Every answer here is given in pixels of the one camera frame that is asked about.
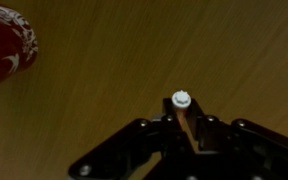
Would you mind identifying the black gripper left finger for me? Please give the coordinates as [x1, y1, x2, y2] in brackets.
[67, 97, 194, 180]

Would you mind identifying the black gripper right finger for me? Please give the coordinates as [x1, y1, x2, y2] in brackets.
[185, 99, 288, 180]

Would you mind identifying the orange marker with white cap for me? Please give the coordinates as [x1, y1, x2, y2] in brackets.
[171, 89, 193, 133]

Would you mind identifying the maroon mug with white print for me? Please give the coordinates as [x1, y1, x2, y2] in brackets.
[0, 3, 39, 93]

